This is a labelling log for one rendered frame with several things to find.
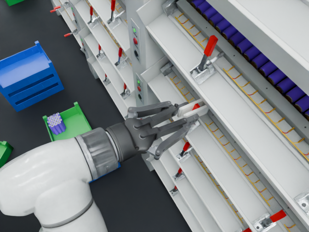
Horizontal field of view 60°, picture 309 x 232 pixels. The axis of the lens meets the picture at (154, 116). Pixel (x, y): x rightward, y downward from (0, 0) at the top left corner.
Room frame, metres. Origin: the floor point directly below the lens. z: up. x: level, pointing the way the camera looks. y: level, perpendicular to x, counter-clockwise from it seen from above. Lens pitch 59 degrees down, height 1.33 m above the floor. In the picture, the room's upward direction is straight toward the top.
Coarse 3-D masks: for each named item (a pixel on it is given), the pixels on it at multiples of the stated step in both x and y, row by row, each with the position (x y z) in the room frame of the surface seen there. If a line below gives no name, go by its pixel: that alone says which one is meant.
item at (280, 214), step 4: (280, 212) 0.10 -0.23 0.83; (284, 212) 0.10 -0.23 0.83; (272, 216) 0.10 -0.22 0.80; (276, 216) 0.10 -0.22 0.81; (280, 216) 0.09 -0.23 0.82; (284, 216) 0.09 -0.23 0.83; (264, 220) 0.10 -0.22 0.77; (268, 220) 0.09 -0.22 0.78; (272, 220) 0.09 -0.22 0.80; (276, 220) 0.09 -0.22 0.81; (264, 224) 0.09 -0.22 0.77; (268, 224) 0.09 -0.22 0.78
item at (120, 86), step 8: (80, 32) 1.07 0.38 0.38; (88, 32) 1.09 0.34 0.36; (88, 40) 1.05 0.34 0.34; (96, 40) 1.03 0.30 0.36; (96, 48) 0.99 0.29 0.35; (96, 56) 0.93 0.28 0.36; (104, 56) 0.93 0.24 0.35; (104, 64) 0.89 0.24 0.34; (112, 64) 0.87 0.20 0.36; (112, 72) 0.83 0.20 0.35; (112, 80) 0.79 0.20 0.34; (120, 80) 0.78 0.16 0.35; (120, 88) 0.74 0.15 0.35; (128, 88) 0.73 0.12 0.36; (120, 96) 0.70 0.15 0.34; (128, 96) 0.69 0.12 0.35; (128, 104) 0.66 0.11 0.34
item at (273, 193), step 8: (176, 72) 0.46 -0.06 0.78; (184, 80) 0.44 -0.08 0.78; (192, 88) 0.41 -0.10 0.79; (184, 96) 0.40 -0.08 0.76; (208, 112) 0.34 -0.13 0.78; (216, 120) 0.32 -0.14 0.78; (224, 128) 0.29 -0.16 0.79; (232, 144) 0.26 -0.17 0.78; (240, 152) 0.24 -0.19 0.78; (248, 160) 0.22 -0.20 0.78; (240, 168) 0.21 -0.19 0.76; (256, 168) 0.20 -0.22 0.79; (264, 184) 0.17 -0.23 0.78; (272, 192) 0.15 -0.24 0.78; (280, 200) 0.13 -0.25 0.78; (288, 208) 0.12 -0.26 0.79; (296, 216) 0.10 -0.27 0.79; (296, 224) 0.09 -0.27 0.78
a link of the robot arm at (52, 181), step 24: (48, 144) 0.20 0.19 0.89; (72, 144) 0.20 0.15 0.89; (0, 168) 0.16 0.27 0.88; (24, 168) 0.15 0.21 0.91; (48, 168) 0.15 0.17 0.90; (72, 168) 0.16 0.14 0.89; (0, 192) 0.12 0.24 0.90; (24, 192) 0.12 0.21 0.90; (48, 192) 0.12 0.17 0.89; (72, 192) 0.13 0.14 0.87; (48, 216) 0.09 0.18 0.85; (72, 216) 0.09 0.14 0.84
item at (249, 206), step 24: (144, 72) 0.46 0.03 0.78; (168, 72) 0.48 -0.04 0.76; (168, 96) 0.42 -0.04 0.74; (192, 96) 0.40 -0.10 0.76; (192, 144) 0.28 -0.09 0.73; (216, 144) 0.27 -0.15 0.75; (216, 168) 0.22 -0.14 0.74; (240, 192) 0.16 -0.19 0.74; (264, 192) 0.16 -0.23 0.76; (288, 216) 0.11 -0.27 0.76
